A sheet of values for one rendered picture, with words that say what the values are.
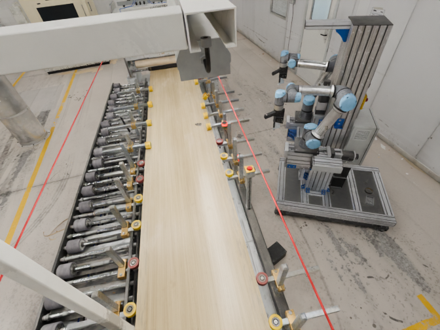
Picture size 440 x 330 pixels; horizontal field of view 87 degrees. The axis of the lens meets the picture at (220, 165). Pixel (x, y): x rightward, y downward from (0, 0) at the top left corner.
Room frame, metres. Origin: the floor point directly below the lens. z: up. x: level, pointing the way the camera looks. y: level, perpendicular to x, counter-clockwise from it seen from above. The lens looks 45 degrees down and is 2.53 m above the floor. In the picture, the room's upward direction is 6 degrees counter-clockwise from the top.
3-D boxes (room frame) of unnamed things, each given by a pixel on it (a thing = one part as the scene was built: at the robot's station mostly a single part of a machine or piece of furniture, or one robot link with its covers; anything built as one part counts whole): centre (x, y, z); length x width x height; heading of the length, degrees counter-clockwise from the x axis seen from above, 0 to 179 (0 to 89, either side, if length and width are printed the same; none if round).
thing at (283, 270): (0.52, -0.32, 0.90); 0.03 x 0.03 x 0.48; 7
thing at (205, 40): (0.46, 0.01, 2.37); 0.11 x 0.02 x 0.08; 6
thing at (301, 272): (0.57, -0.40, 0.84); 0.43 x 0.03 x 0.04; 97
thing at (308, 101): (2.15, -1.01, 1.21); 0.13 x 0.12 x 0.14; 156
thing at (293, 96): (1.60, -0.61, 1.61); 0.11 x 0.11 x 0.08; 80
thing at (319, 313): (0.32, -0.43, 0.83); 0.43 x 0.03 x 0.04; 97
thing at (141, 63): (4.28, 0.70, 1.05); 1.43 x 0.12 x 0.12; 97
